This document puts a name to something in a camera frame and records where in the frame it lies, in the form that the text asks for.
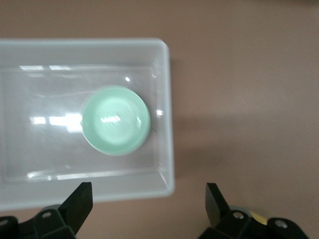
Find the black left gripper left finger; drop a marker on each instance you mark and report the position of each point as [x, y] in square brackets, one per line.
[74, 206]

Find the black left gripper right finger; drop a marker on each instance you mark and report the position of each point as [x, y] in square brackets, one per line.
[216, 206]

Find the mint green bowl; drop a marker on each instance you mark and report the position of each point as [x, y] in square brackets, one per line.
[115, 119]

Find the clear plastic box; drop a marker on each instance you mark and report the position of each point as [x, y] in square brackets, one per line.
[49, 99]

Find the brown table cover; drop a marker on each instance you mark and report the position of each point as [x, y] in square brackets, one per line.
[236, 74]

